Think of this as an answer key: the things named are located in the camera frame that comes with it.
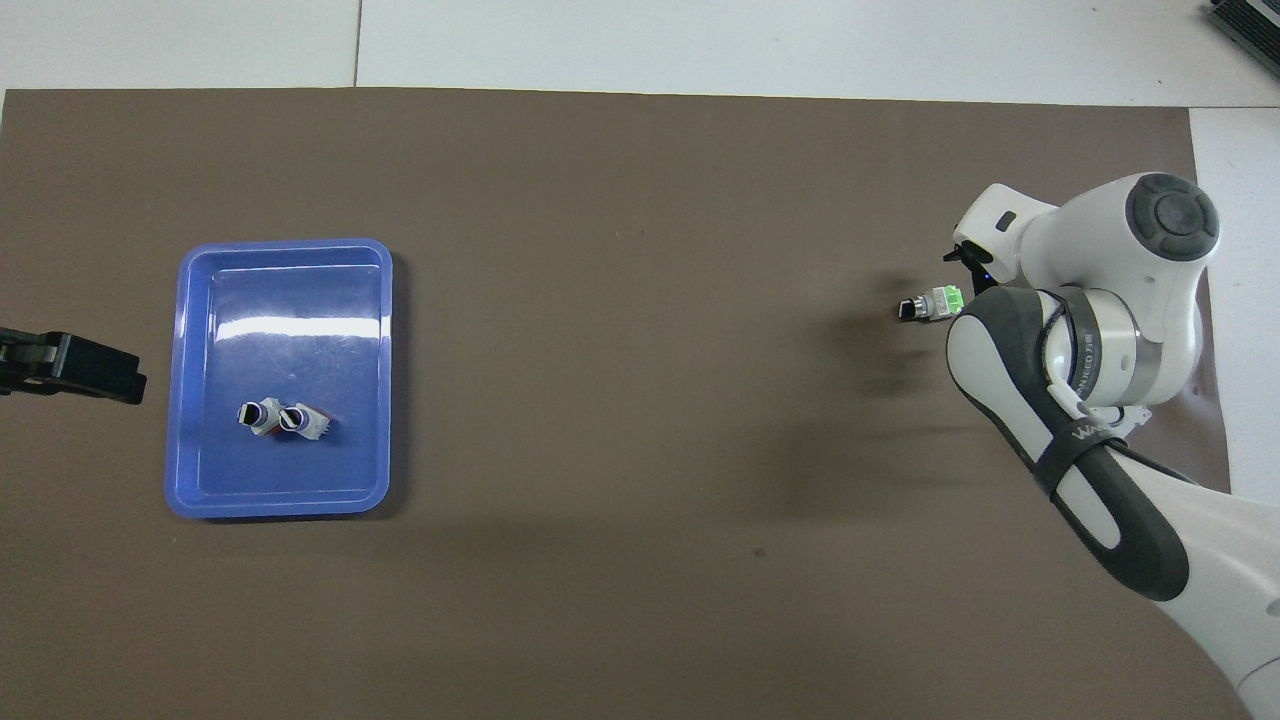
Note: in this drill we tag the blue plastic tray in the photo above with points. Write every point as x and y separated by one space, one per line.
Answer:
280 300

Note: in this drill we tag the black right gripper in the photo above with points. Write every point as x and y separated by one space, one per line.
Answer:
980 278

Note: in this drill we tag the brown table mat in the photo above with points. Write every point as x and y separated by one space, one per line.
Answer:
640 200

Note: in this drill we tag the white black switch component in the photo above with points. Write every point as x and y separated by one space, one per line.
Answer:
260 417

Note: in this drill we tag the grey finned device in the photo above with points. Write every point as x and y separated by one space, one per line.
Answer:
1250 25

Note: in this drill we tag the bright green base rotary switch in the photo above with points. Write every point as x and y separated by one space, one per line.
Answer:
935 303

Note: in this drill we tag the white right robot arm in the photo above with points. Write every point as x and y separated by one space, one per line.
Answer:
1100 260

